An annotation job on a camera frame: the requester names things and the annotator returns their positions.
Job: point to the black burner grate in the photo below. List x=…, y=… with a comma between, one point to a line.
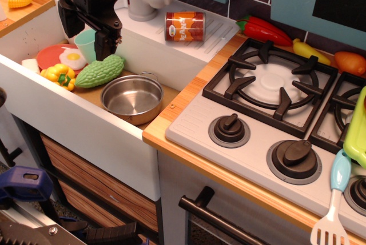
x=332, y=125
x=273, y=86

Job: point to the middle black stove knob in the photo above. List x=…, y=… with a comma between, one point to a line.
x=294, y=162

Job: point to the right black stove knob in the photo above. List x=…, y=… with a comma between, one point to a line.
x=354, y=194

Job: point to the brown beans can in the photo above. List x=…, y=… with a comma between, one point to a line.
x=185, y=26

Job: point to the stainless steel pot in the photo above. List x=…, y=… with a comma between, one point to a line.
x=136, y=99

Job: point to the blue white toy spatula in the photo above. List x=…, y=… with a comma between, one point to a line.
x=329, y=230

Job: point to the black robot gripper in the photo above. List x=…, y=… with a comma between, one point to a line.
x=100, y=15

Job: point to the red chili pepper toy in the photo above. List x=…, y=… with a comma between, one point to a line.
x=262, y=30

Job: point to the left black stove knob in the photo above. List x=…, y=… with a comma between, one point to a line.
x=229, y=131

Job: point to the black right burner grate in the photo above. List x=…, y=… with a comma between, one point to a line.
x=332, y=125

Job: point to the white sponge block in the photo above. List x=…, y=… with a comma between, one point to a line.
x=31, y=64

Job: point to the lime green tray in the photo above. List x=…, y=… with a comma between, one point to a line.
x=354, y=142

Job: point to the blue clamp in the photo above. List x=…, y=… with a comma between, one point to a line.
x=26, y=184

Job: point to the green bitter melon toy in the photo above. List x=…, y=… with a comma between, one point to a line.
x=100, y=72

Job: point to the fried egg toy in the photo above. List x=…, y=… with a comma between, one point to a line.
x=72, y=58

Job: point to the black oven door handle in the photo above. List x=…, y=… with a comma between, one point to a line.
x=198, y=208

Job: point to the orange carrot toy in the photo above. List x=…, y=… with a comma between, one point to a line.
x=350, y=62

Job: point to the white toy sink basin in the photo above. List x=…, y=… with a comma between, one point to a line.
x=84, y=127

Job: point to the black left burner grate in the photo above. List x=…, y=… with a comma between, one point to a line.
x=273, y=86

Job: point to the mint green cup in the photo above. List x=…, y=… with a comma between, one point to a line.
x=85, y=42

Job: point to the red orange plate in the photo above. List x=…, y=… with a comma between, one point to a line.
x=50, y=56

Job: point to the yellow bell pepper toy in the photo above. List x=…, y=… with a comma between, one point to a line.
x=61, y=75

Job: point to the black stove knob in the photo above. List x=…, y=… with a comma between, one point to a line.
x=354, y=194
x=294, y=162
x=229, y=131

